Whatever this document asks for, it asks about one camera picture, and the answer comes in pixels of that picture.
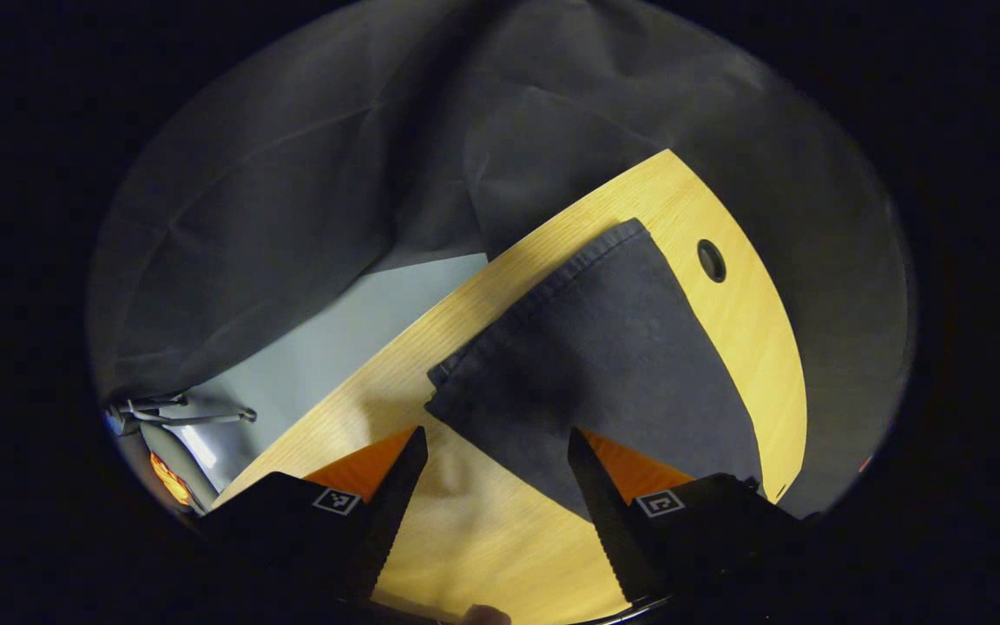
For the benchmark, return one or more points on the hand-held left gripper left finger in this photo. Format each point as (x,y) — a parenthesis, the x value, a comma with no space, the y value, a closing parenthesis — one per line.
(391,521)

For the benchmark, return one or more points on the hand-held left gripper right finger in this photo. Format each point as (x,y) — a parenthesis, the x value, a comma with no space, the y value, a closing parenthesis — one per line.
(608,521)

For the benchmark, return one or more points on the dark grey jeans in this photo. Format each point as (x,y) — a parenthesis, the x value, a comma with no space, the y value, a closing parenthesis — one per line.
(604,347)

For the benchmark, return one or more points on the grey metal stand legs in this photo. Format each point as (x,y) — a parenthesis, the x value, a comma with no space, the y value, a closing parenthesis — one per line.
(205,419)

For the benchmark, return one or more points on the black backdrop cloth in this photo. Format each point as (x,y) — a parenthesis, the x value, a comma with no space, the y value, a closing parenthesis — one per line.
(292,174)

